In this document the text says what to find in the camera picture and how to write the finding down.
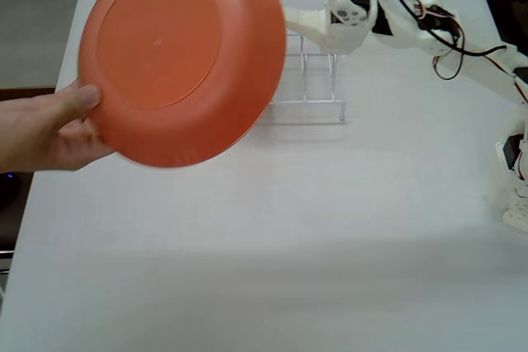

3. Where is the white wire dish rack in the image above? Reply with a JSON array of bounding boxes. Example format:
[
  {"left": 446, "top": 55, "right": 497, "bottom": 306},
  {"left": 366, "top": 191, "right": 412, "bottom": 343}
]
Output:
[{"left": 263, "top": 26, "right": 347, "bottom": 124}]

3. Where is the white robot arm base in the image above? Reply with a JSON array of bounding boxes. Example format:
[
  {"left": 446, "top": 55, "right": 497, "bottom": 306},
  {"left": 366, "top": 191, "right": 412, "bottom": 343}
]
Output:
[{"left": 493, "top": 133, "right": 528, "bottom": 233}]

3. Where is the person right hand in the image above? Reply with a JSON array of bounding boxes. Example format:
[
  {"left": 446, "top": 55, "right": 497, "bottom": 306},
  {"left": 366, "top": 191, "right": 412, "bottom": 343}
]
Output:
[{"left": 0, "top": 78, "right": 119, "bottom": 174}]

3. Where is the brown side table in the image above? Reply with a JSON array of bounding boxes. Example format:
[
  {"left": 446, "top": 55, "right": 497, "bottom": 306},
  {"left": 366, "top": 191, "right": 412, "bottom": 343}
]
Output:
[{"left": 0, "top": 87, "right": 57, "bottom": 254}]

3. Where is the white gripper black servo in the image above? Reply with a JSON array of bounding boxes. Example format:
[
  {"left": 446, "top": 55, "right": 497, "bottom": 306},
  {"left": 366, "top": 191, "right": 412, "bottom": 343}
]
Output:
[{"left": 275, "top": 0, "right": 379, "bottom": 54}]

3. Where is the black computer mouse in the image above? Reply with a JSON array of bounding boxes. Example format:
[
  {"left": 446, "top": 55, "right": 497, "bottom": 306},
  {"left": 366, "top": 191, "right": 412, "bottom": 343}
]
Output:
[{"left": 0, "top": 170, "right": 21, "bottom": 209}]

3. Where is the black servo cable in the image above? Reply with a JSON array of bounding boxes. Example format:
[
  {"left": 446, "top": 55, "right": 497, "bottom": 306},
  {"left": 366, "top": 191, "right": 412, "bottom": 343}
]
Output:
[{"left": 381, "top": 0, "right": 508, "bottom": 57}]

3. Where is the orange plate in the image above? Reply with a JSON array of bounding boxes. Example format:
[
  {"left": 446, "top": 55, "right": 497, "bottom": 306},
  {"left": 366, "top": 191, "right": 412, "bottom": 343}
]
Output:
[{"left": 77, "top": 0, "right": 289, "bottom": 170}]

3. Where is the red servo cable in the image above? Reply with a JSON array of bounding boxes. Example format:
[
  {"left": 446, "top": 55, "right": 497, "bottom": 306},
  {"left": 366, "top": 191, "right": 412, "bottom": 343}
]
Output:
[{"left": 385, "top": 0, "right": 465, "bottom": 82}]

